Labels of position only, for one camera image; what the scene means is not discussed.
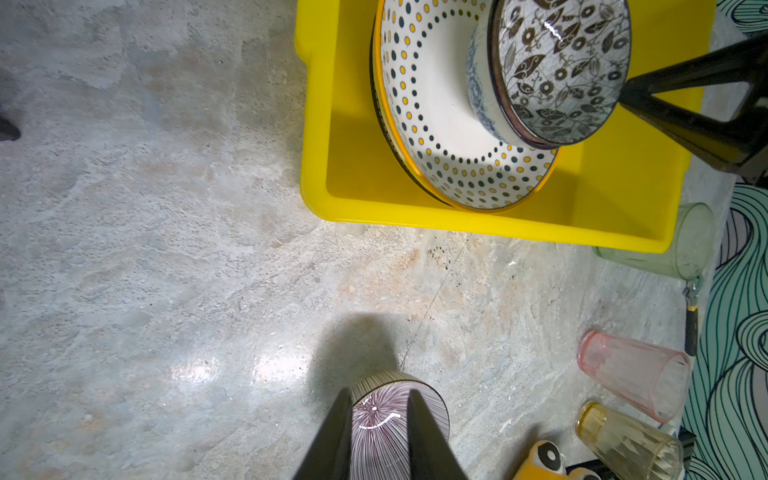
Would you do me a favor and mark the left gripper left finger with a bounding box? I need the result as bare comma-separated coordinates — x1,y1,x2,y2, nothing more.
294,388,353,480

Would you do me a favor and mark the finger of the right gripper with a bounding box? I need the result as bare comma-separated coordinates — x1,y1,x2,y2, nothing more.
621,34,767,96
620,90,767,174

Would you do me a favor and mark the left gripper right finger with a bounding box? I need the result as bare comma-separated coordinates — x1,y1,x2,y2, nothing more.
407,389,468,480

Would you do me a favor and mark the brown striped bowl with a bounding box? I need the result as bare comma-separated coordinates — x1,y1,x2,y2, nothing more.
349,372,450,479

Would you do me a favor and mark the green transparent cup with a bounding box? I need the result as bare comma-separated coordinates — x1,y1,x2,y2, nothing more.
593,202,718,281

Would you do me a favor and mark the pink patterned bowl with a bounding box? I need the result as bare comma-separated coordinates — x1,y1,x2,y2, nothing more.
489,1,632,147

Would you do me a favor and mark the pink transparent cup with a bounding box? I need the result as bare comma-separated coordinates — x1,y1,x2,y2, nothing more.
577,331,692,423

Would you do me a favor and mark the blue floral bowl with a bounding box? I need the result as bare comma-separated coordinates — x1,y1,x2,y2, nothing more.
466,10,525,146

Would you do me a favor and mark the yellow rimmed dotted plate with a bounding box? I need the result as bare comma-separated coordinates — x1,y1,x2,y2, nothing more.
374,1,558,212

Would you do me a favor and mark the geometric flower pattern plate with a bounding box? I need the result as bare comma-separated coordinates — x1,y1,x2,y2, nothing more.
368,20,454,208

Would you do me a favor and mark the yellow plastic bin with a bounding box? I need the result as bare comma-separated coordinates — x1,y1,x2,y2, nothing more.
295,1,691,253

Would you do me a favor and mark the yellow plush toy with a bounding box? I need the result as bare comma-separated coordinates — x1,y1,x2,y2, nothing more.
512,440,600,480

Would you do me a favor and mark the amber transparent cup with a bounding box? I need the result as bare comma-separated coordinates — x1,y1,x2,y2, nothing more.
575,401,684,480

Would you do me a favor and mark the black handled tool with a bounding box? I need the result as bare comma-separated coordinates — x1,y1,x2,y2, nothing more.
683,276,702,357

